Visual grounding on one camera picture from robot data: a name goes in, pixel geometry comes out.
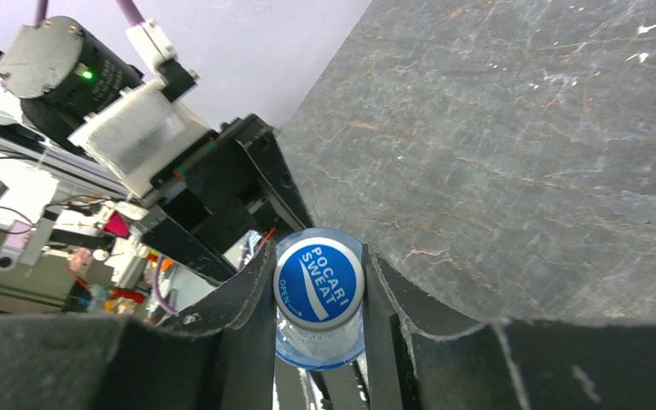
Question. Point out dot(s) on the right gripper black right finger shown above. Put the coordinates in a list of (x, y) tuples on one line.
[(423, 354)]

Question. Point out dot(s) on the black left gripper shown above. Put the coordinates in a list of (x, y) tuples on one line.
[(228, 182)]

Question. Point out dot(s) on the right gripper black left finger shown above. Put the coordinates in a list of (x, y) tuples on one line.
[(216, 354)]

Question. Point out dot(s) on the blue labelled Pocari bottle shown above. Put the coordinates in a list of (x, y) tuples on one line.
[(319, 285)]

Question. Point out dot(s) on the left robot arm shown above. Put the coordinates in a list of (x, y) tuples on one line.
[(60, 74)]

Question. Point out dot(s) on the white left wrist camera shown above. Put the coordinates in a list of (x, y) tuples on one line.
[(139, 134)]

